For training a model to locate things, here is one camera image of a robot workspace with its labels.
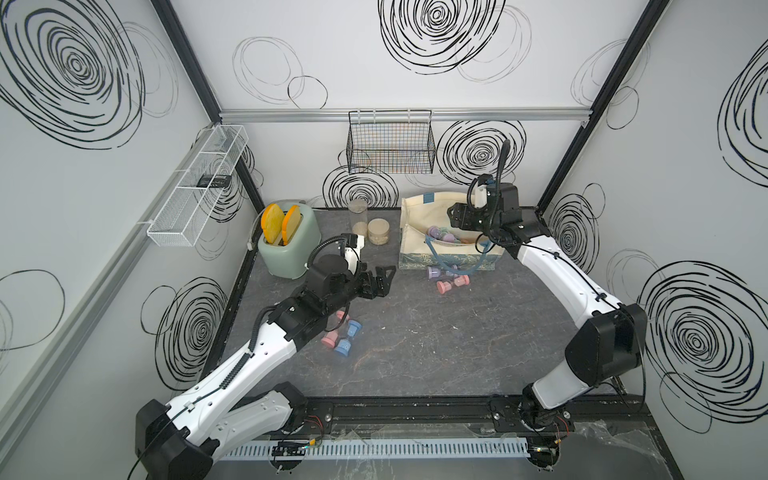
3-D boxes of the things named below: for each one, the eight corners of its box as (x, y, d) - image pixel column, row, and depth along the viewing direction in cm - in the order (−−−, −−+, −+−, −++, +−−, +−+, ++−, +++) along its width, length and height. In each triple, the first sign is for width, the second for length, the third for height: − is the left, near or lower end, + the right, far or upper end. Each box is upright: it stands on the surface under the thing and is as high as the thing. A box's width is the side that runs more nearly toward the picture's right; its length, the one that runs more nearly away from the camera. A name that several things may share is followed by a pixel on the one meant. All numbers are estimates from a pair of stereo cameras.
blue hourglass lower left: (335, 351, 86) (334, 348, 84) (350, 321, 92) (349, 317, 90) (347, 356, 85) (346, 353, 83) (362, 326, 91) (361, 322, 89)
